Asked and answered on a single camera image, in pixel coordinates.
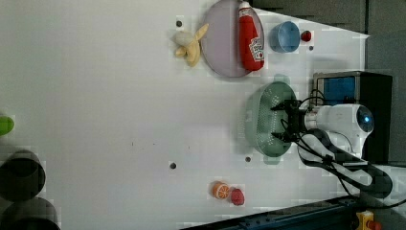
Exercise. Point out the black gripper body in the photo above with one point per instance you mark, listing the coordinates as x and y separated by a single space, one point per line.
296 120

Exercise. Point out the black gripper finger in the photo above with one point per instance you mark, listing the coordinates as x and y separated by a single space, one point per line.
280 106
280 136

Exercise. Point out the mint green plastic strainer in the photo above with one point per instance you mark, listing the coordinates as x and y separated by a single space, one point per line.
261 121

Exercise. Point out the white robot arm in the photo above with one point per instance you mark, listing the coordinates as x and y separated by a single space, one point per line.
332 137

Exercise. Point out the blue plastic cup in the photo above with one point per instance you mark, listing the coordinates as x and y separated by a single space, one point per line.
285 37

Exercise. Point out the small red strawberry toy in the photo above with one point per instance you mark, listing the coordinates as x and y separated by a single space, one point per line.
306 36

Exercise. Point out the red raspberry toy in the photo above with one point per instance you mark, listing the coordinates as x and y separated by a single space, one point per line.
237 197

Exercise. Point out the red ketchup bottle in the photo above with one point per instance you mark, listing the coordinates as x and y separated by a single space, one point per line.
249 41

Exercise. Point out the orange slice toy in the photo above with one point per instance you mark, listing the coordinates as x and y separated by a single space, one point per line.
220 190

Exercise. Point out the black and steel toaster oven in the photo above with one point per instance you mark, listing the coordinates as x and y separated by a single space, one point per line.
372 90

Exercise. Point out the lilac round plate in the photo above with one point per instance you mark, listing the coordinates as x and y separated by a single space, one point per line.
220 44

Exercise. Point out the peeled toy banana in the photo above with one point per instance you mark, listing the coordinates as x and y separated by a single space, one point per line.
189 45

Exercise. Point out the yellow red emergency button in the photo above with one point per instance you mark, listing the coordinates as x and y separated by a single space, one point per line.
367 221

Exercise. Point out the lower black cylinder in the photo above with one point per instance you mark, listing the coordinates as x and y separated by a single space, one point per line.
33 214

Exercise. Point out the black cylinder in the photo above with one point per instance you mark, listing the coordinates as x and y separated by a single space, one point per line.
33 214
22 176

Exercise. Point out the upper black cylinder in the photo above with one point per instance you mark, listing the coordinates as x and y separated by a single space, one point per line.
22 176

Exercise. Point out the green round object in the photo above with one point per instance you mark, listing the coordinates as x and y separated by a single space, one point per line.
6 125

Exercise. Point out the blue metal frame rail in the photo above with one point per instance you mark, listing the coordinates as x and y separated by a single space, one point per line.
331 214

